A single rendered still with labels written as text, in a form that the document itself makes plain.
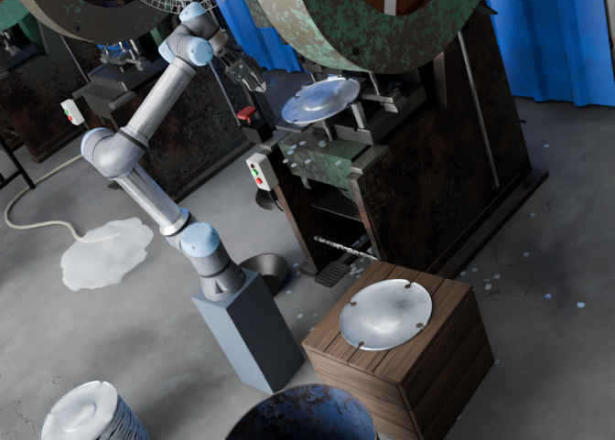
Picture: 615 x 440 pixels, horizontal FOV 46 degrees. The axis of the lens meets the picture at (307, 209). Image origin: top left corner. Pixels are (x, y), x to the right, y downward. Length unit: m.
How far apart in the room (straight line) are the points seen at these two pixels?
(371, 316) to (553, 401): 0.60
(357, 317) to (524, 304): 0.67
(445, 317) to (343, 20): 0.89
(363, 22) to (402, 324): 0.87
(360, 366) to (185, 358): 1.07
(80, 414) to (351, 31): 1.58
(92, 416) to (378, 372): 1.05
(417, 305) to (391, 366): 0.24
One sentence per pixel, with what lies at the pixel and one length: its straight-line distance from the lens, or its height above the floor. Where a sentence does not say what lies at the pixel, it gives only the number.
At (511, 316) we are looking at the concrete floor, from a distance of 2.59.
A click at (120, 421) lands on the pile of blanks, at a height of 0.19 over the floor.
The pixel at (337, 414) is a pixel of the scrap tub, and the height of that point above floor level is 0.36.
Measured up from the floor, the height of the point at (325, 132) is 0.69.
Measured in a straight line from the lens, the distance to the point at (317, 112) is 2.47.
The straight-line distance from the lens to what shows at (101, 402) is 2.66.
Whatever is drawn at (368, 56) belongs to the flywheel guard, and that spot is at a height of 1.07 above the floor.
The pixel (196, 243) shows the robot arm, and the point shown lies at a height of 0.67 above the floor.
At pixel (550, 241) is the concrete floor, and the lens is 2.85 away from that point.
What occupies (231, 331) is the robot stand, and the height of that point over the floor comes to 0.33.
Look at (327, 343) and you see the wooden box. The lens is 2.20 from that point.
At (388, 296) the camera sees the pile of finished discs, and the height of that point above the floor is 0.35.
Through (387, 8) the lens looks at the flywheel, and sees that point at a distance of 2.08.
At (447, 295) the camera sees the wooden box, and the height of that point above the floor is 0.35.
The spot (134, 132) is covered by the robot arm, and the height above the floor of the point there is 1.09.
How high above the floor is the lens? 1.84
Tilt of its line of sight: 32 degrees down
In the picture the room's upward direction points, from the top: 24 degrees counter-clockwise
